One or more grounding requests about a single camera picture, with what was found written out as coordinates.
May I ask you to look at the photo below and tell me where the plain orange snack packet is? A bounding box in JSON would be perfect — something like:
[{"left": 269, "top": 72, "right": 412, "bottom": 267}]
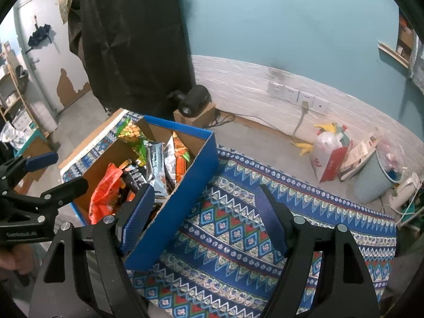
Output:
[{"left": 89, "top": 163, "right": 128, "bottom": 225}]

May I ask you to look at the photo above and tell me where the wooden shelf rack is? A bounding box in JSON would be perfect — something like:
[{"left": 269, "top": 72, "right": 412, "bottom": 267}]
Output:
[{"left": 0, "top": 41, "right": 60, "bottom": 156}]

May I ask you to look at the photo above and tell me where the dark blue umbrella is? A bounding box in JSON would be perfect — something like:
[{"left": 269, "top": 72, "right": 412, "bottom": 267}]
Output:
[{"left": 27, "top": 23, "right": 54, "bottom": 47}]

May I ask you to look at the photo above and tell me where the blue patterned blanket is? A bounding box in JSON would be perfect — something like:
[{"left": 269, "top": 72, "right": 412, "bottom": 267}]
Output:
[{"left": 60, "top": 108, "right": 398, "bottom": 318}]

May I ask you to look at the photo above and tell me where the silver snack packet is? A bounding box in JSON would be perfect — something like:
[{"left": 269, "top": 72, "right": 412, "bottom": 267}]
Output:
[{"left": 146, "top": 142, "right": 168, "bottom": 199}]

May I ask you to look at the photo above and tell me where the red paper bag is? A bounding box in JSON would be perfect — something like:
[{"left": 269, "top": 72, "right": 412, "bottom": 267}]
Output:
[{"left": 320, "top": 139, "right": 353, "bottom": 183}]

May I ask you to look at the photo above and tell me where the person's left hand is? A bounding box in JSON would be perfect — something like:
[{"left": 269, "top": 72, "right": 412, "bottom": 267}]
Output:
[{"left": 0, "top": 242, "right": 43, "bottom": 275}]

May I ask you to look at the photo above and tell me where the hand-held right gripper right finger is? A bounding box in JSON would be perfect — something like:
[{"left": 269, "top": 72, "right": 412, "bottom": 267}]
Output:
[{"left": 255, "top": 184, "right": 381, "bottom": 318}]

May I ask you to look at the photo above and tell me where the wooden window sill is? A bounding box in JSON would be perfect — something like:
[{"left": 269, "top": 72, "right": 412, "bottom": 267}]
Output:
[{"left": 378, "top": 40, "right": 409, "bottom": 68}]

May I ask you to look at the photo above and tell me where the blue cardboard box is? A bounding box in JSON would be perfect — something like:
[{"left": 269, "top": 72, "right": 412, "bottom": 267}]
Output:
[{"left": 71, "top": 115, "right": 219, "bottom": 272}]

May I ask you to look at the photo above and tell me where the small brown cardboard box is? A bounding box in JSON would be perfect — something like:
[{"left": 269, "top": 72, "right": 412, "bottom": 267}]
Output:
[{"left": 173, "top": 103, "right": 217, "bottom": 129}]

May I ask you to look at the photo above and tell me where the white door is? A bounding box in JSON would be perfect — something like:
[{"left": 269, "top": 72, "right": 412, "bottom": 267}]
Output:
[{"left": 15, "top": 0, "right": 93, "bottom": 120}]

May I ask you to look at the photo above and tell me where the white paper packaging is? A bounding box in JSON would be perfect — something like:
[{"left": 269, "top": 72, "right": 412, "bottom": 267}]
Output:
[{"left": 338, "top": 134, "right": 378, "bottom": 182}]

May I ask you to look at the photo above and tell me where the grey plug cable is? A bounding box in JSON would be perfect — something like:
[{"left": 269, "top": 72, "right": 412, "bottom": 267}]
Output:
[{"left": 291, "top": 101, "right": 310, "bottom": 143}]

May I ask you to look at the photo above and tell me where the light blue trash bin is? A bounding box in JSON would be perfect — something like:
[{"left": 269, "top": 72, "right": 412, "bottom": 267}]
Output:
[{"left": 353, "top": 139, "right": 405, "bottom": 204}]

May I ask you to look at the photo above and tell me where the black cloth-covered wardrobe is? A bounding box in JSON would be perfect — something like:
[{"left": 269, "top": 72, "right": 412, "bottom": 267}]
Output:
[{"left": 68, "top": 0, "right": 196, "bottom": 120}]

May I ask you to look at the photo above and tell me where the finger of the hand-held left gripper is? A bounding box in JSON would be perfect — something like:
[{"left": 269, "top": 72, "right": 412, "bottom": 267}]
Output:
[
  {"left": 0, "top": 177, "right": 89, "bottom": 227},
  {"left": 0, "top": 152, "right": 59, "bottom": 189}
]

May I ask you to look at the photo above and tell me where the white electric kettle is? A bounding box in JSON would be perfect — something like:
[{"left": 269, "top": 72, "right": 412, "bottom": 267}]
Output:
[{"left": 389, "top": 172, "right": 421, "bottom": 209}]

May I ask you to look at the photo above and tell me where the banana peel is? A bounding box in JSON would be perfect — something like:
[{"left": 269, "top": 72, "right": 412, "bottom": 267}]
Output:
[{"left": 291, "top": 139, "right": 313, "bottom": 156}]

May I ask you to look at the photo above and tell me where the black round device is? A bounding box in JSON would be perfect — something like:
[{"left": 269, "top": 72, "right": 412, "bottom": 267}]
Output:
[{"left": 166, "top": 84, "right": 212, "bottom": 117}]

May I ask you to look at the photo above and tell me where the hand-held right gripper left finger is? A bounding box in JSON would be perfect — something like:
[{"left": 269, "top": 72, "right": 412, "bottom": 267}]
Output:
[{"left": 28, "top": 183, "right": 156, "bottom": 318}]

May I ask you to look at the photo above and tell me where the silver foil curtain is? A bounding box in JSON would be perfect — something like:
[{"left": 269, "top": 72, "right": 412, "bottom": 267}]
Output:
[{"left": 409, "top": 36, "right": 424, "bottom": 88}]

